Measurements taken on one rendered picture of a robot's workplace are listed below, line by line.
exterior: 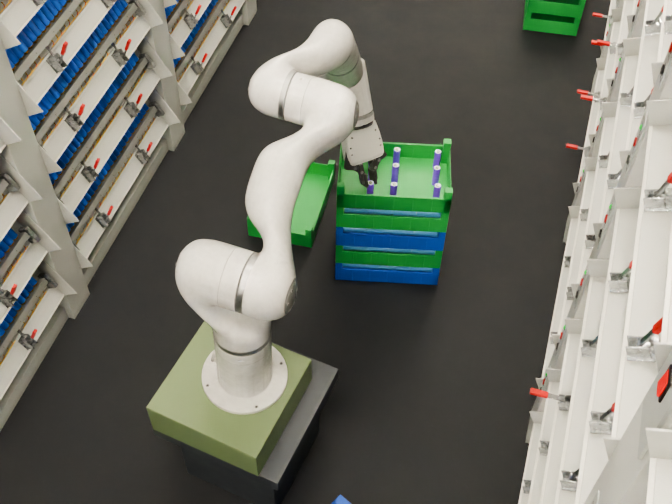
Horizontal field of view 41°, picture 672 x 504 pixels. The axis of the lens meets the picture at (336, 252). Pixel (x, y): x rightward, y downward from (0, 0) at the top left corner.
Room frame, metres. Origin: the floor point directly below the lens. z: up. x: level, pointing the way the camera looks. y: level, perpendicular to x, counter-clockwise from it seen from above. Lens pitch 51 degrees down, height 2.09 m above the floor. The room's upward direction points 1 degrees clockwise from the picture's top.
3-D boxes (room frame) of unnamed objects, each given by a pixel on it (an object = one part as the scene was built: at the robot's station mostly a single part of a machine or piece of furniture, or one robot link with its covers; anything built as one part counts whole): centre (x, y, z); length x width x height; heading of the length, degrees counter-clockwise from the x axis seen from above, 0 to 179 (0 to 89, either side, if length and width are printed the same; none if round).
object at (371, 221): (1.66, -0.15, 0.28); 0.30 x 0.20 x 0.08; 87
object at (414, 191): (1.66, -0.15, 0.36); 0.30 x 0.20 x 0.08; 87
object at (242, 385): (1.01, 0.19, 0.47); 0.19 x 0.19 x 0.18
